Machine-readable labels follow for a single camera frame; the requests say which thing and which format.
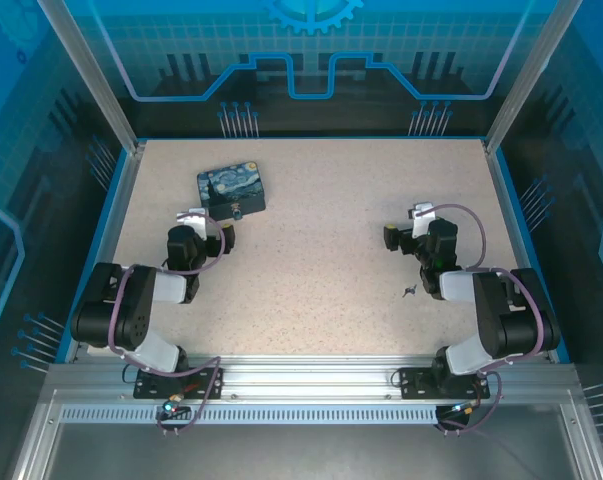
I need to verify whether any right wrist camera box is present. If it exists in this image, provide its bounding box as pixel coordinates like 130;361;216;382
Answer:
408;202;438;239

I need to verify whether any slotted grey cable duct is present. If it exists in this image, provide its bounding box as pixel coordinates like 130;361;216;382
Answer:
59;405;440;425

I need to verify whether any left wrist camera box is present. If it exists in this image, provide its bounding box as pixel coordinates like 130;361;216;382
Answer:
174;209;208;235

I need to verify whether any small connector board with LED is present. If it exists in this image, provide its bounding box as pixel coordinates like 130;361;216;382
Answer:
159;394;190;420
438;397;482;422

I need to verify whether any aluminium mounting rail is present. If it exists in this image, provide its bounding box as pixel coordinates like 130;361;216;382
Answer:
48;355;580;402

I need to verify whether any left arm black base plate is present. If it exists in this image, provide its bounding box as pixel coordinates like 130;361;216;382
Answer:
133;367;226;400

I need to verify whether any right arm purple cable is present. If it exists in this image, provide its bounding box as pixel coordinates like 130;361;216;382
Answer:
418;203;555;436

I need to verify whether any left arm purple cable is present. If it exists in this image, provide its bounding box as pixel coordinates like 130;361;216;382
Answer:
108;212;227;436

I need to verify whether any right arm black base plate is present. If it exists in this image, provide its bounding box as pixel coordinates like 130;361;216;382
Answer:
398;367;497;400

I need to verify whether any aluminium corner post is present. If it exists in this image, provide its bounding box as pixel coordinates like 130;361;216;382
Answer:
35;0;147;154
483;0;585;154

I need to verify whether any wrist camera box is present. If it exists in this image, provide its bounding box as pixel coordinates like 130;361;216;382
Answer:
174;209;208;235
408;202;438;239

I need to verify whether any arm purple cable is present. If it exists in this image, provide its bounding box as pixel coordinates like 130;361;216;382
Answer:
108;212;227;436
418;203;555;436

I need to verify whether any starry night printed box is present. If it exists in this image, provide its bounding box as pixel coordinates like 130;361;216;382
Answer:
195;159;268;222

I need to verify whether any aluminium side rail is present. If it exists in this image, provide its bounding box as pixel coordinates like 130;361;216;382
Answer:
63;141;147;364
483;139;557;362

